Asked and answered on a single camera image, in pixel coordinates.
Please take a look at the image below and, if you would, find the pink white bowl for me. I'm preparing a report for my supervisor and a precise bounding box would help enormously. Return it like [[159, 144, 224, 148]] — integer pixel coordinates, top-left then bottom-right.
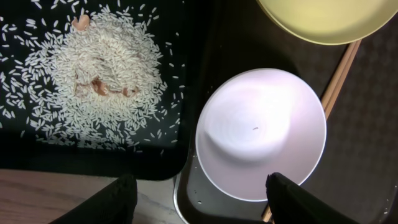
[[195, 68, 326, 202]]

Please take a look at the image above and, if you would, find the wooden chopstick right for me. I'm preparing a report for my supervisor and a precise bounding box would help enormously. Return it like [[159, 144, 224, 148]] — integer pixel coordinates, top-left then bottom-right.
[[264, 40, 362, 223]]

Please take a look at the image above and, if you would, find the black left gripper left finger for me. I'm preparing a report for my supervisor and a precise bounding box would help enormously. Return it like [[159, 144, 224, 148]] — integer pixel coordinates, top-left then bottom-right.
[[50, 174, 137, 224]]

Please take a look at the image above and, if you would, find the yellow plate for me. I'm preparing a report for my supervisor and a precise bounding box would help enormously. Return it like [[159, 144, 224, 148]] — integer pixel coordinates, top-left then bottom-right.
[[257, 0, 397, 45]]

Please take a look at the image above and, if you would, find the dark brown serving tray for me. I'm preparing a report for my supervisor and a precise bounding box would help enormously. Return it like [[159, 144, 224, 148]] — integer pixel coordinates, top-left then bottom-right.
[[174, 1, 397, 223]]

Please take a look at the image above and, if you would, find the black waste bin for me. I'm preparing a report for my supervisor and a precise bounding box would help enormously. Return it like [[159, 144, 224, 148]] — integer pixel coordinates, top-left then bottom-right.
[[0, 0, 215, 181]]

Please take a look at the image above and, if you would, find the rice food waste pile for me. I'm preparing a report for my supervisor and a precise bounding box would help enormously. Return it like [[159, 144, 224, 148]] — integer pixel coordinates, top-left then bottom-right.
[[1, 1, 188, 154]]

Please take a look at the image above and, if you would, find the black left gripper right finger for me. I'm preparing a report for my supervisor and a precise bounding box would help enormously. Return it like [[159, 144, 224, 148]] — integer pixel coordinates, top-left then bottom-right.
[[266, 172, 356, 224]]

